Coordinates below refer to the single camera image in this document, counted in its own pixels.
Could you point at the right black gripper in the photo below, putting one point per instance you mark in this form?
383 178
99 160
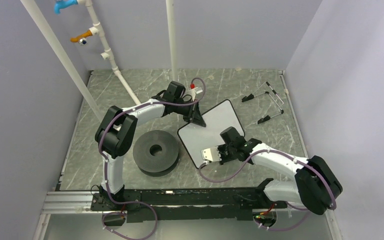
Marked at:
220 148

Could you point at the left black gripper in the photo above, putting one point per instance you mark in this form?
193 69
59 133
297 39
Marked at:
196 117

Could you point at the black framed whiteboard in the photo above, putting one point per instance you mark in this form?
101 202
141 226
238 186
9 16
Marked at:
196 138

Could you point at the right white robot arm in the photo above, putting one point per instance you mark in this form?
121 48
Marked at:
310 183

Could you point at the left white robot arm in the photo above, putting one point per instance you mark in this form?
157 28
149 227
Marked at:
116 131

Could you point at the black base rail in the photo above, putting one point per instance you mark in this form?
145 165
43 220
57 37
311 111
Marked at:
238 203

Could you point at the white PVC pipe frame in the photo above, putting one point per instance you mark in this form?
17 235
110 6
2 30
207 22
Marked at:
108 55

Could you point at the orange faucet handle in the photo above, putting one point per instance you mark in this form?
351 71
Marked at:
81 39

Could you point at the aluminium extrusion rail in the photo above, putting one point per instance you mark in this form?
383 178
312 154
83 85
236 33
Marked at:
61 202

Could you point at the blue faucet handle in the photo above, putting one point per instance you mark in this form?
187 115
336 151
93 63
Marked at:
63 4

